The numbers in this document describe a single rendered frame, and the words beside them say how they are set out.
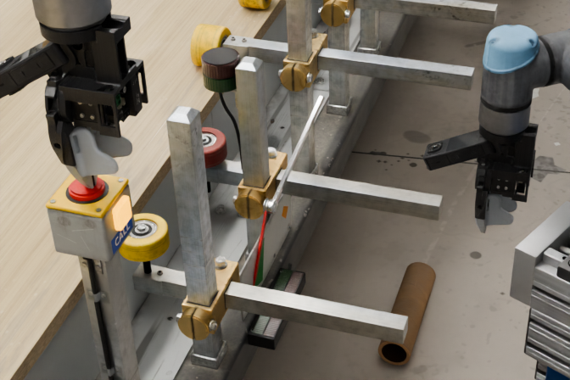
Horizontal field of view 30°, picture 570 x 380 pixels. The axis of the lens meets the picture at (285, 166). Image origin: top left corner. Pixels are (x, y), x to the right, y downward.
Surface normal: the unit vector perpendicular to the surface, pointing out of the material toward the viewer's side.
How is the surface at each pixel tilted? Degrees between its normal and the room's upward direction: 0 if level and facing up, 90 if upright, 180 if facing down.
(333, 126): 0
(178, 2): 0
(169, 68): 0
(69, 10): 90
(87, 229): 90
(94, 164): 93
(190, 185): 90
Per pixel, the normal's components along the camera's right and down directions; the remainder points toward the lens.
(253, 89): -0.31, 0.56
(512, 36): -0.04, -0.81
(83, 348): 0.95, 0.15
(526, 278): -0.67, 0.45
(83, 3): 0.47, 0.51
